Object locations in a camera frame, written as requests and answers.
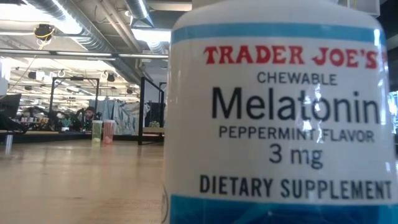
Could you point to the pink translucent pill bottle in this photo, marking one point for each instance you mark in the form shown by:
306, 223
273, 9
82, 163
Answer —
108, 131

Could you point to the small green plant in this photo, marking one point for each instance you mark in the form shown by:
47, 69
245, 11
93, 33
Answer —
154, 124

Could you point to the hanging blue white cloth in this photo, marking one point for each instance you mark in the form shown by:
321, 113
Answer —
124, 118

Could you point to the white melatonin supplement bottle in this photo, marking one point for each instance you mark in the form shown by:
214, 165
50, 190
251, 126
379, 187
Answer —
280, 124

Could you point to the green translucent pill bottle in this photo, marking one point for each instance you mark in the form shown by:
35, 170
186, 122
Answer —
96, 132

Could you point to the person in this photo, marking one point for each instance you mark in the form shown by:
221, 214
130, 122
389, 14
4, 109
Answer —
90, 112

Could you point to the long ceiling light bar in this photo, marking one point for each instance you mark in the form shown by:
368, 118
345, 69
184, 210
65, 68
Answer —
84, 53

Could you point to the teal potted plant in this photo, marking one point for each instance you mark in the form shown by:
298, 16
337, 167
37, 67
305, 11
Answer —
66, 123

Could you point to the dark computer monitor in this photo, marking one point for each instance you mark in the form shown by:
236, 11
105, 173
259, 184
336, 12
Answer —
9, 105

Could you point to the bright display screen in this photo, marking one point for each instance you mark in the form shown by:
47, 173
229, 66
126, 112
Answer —
394, 109

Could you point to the wooden shelf with black frame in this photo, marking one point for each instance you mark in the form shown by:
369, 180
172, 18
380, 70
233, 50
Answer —
141, 109

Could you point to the small silver ceiling duct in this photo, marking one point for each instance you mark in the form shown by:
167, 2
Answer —
138, 9

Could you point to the black background rig frame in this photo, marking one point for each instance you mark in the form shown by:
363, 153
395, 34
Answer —
74, 78

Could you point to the large silver ceiling duct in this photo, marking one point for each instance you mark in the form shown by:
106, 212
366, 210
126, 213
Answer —
87, 34

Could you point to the black aluminium table frame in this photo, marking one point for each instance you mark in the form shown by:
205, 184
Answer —
62, 137

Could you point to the silver metal post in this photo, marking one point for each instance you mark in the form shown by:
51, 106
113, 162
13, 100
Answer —
9, 144

